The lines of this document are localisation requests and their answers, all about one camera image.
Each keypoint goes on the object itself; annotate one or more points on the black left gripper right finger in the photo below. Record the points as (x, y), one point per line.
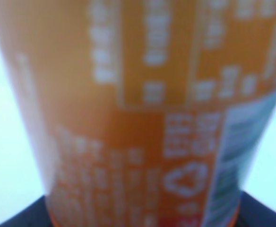
(254, 214)

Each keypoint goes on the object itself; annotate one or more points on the orange Mirinda soda bottle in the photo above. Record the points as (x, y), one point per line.
(142, 113)

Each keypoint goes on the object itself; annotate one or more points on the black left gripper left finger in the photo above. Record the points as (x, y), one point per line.
(15, 212)

